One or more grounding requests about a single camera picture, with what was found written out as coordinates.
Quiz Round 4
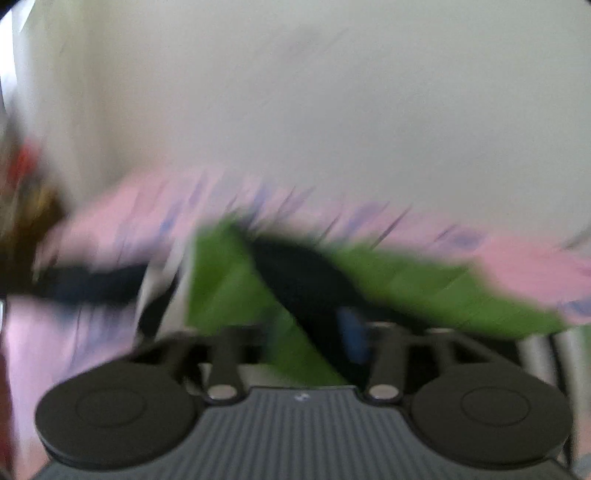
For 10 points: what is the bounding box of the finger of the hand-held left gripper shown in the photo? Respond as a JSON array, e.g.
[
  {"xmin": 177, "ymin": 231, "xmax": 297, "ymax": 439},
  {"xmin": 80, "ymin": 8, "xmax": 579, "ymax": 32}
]
[{"xmin": 4, "ymin": 262, "xmax": 149, "ymax": 308}]

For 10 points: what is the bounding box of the grey metal frame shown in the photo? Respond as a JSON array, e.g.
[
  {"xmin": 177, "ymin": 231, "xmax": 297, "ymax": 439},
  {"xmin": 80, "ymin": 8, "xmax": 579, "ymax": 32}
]
[{"xmin": 519, "ymin": 330, "xmax": 571, "ymax": 393}]

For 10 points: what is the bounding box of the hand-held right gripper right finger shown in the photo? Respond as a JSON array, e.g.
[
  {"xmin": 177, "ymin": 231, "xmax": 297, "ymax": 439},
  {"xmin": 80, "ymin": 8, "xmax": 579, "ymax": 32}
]
[{"xmin": 337, "ymin": 307, "xmax": 525, "ymax": 403}]

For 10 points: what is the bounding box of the pink printed blanket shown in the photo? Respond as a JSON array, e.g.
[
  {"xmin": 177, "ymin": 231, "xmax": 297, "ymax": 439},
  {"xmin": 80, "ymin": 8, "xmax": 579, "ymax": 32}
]
[{"xmin": 4, "ymin": 168, "xmax": 591, "ymax": 476}]

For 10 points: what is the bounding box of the black white-striped knit garment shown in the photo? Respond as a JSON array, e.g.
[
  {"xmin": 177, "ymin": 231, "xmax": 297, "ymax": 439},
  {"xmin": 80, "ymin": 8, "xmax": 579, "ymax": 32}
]
[{"xmin": 247, "ymin": 237, "xmax": 372, "ymax": 386}]

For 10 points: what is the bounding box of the green cloth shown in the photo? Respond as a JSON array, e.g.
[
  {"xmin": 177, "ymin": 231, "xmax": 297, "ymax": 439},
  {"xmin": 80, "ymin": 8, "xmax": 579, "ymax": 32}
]
[{"xmin": 185, "ymin": 220, "xmax": 570, "ymax": 389}]

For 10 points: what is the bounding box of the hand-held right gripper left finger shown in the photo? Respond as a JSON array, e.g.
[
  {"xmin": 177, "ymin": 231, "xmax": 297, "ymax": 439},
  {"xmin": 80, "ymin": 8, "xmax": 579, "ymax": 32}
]
[{"xmin": 131, "ymin": 323, "xmax": 247, "ymax": 403}]

